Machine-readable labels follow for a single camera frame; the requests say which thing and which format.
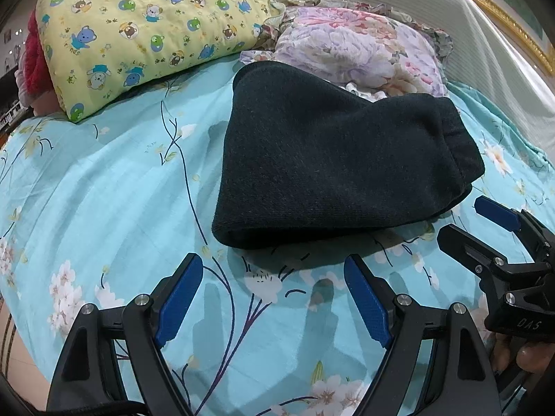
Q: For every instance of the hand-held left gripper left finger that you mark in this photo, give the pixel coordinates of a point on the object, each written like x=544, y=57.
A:
x=180, y=299

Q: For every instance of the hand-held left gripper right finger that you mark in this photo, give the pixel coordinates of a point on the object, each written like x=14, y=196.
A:
x=366, y=299

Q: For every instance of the red cloth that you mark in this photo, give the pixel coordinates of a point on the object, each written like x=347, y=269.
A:
x=34, y=65

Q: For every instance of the yellow bear-print pillow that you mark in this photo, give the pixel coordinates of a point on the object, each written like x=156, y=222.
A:
x=143, y=30

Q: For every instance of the floral ruffled pillow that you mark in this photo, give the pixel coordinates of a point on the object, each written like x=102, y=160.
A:
x=368, y=43

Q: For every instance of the pink cloth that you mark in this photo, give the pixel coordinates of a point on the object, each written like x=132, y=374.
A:
x=24, y=89

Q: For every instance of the black pants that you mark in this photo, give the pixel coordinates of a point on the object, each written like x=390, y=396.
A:
x=325, y=160

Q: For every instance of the gold-framed floral painting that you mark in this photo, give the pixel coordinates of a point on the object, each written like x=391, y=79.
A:
x=511, y=21

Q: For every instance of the teal floral bed sheet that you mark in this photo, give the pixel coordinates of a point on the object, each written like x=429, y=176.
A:
x=108, y=182

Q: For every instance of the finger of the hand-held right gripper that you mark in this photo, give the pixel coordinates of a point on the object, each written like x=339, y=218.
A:
x=468, y=247
x=498, y=213

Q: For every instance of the person's right hand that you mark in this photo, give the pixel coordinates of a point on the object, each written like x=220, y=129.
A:
x=533, y=355

